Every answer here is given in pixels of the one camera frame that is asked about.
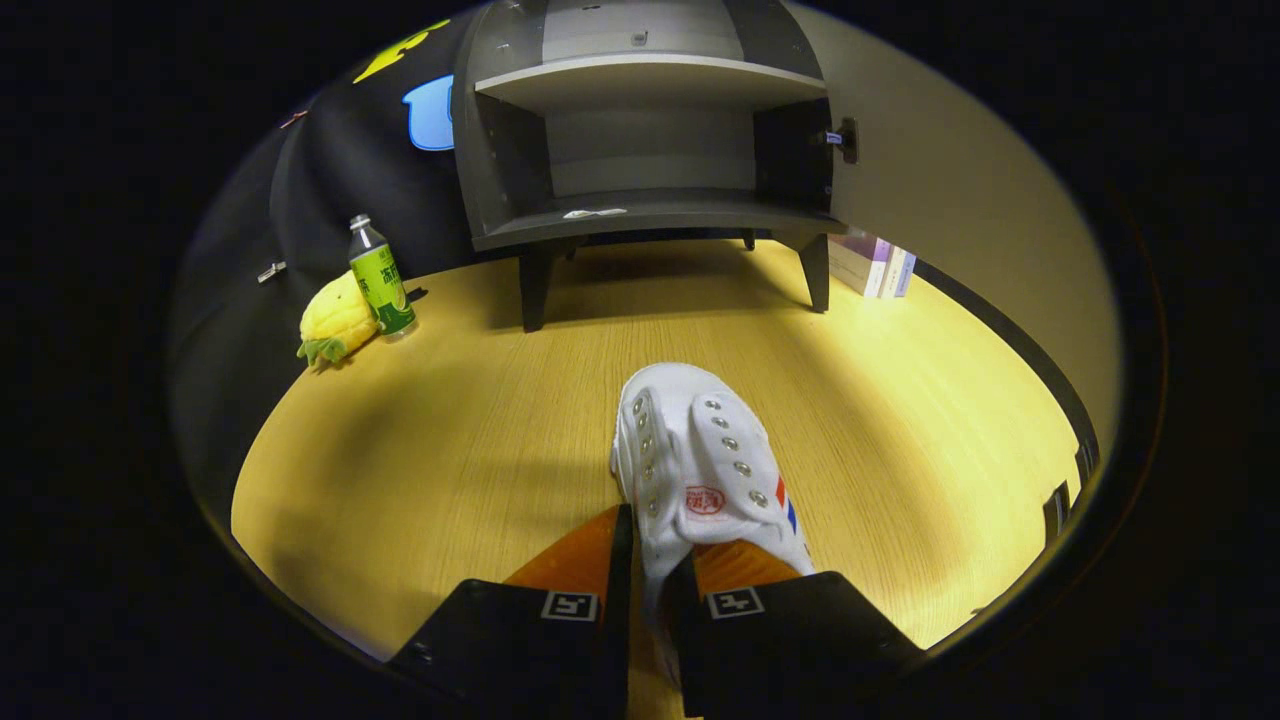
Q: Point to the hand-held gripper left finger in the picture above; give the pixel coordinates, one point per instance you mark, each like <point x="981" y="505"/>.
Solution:
<point x="520" y="650"/>

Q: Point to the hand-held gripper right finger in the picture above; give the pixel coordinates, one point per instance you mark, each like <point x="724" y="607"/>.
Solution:
<point x="800" y="650"/>

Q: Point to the white canvas shoe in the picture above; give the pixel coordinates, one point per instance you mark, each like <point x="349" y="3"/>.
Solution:
<point x="700" y="450"/>

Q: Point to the grey shoe cabinet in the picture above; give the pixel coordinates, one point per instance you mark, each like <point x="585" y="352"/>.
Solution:
<point x="520" y="160"/>

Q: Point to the metal door hinge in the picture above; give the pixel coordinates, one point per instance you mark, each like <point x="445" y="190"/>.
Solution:
<point x="846" y="138"/>

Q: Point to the grey cabinet shelf board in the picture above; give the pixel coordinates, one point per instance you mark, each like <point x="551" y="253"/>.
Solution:
<point x="650" y="75"/>

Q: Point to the yellow pineapple plush toy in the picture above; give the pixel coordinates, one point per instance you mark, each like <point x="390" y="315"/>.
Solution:
<point x="335" y="318"/>

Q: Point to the green label drink bottle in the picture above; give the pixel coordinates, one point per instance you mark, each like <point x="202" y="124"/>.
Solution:
<point x="382" y="285"/>

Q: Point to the mauve cover book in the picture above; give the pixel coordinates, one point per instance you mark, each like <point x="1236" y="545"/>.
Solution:
<point x="852" y="258"/>

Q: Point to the silver clip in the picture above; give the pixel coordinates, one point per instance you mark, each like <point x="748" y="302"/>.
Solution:
<point x="271" y="271"/>

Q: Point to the black backdrop cloth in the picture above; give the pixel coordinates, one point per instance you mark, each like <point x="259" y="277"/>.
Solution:
<point x="300" y="190"/>

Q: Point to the pink clip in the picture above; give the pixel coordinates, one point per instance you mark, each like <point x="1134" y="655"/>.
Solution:
<point x="293" y="118"/>

